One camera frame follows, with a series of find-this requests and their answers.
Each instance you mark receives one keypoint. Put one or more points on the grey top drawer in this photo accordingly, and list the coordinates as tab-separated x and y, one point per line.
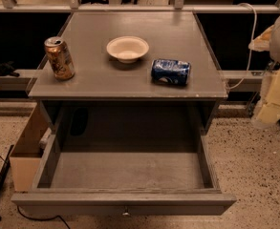
148	171

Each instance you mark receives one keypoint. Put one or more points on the white ceramic bowl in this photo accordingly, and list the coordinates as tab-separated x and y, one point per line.
127	49

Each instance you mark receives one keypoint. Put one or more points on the crushed blue soda can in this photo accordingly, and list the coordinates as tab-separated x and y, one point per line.
171	71

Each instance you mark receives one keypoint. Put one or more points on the light wooden side panel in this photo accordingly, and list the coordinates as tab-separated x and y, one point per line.
26	154

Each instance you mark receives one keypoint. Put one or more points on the metal frame rail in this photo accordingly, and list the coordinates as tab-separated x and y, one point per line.
196	8

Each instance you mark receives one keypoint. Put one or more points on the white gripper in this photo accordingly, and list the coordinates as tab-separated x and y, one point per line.
270	112

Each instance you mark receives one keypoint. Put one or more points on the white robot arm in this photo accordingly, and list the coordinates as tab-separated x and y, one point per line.
269	40

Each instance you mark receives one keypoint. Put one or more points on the gold soda can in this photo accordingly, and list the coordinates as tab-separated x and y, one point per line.
59	57

